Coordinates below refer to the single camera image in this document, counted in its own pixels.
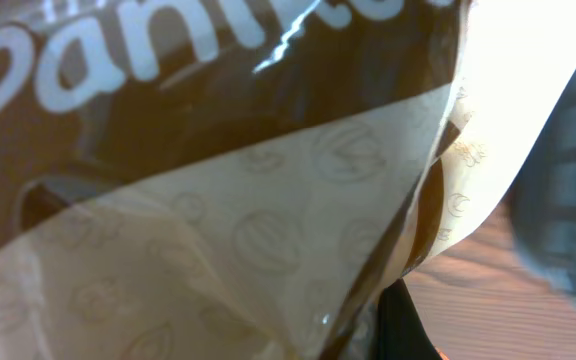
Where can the grey plastic lattice basket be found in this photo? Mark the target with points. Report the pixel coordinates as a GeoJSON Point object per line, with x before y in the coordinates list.
{"type": "Point", "coordinates": [543, 207]}

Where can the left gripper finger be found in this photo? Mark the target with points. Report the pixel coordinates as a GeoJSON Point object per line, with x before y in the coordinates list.
{"type": "Point", "coordinates": [400, 333]}

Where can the beige brown snack pouch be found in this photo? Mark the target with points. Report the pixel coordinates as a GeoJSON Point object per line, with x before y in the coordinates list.
{"type": "Point", "coordinates": [243, 179]}

